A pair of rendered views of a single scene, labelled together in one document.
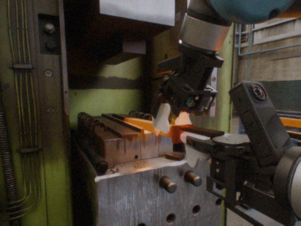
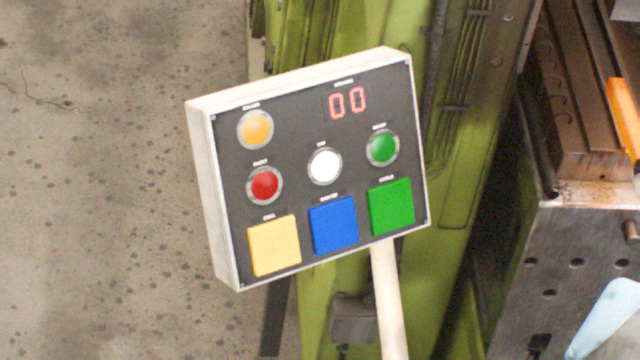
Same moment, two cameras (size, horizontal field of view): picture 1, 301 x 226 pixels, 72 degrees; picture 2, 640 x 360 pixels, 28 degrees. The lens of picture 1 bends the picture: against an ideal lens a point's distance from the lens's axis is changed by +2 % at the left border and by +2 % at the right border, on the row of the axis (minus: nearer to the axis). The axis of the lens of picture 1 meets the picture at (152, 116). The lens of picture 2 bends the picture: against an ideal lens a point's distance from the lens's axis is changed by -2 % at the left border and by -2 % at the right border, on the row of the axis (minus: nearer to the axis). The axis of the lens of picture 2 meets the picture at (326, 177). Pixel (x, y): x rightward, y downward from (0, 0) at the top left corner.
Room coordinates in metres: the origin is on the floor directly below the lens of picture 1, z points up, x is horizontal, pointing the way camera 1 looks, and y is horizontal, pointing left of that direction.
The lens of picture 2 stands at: (-1.16, 0.03, 2.48)
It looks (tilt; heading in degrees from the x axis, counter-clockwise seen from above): 46 degrees down; 16
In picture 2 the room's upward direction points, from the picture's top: 10 degrees clockwise
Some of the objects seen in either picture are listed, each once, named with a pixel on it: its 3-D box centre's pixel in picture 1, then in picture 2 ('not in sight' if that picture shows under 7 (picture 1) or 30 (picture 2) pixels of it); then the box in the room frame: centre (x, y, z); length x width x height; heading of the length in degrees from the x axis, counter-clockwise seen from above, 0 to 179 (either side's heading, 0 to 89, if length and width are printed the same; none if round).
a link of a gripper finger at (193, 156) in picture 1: (192, 150); not in sight; (0.35, -0.07, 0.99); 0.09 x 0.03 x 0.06; 31
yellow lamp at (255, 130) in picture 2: not in sight; (255, 129); (0.10, 0.52, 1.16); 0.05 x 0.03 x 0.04; 118
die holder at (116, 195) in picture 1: (131, 196); (580, 177); (0.75, 0.08, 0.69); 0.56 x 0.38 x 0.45; 28
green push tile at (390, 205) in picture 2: not in sight; (389, 205); (0.20, 0.33, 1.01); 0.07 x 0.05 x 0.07; 143
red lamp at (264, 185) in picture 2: not in sight; (264, 185); (0.07, 0.48, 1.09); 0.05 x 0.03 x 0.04; 118
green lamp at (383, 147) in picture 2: not in sight; (382, 147); (0.23, 0.36, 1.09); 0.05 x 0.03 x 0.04; 118
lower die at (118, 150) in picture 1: (116, 131); (590, 80); (0.72, 0.12, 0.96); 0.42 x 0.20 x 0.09; 28
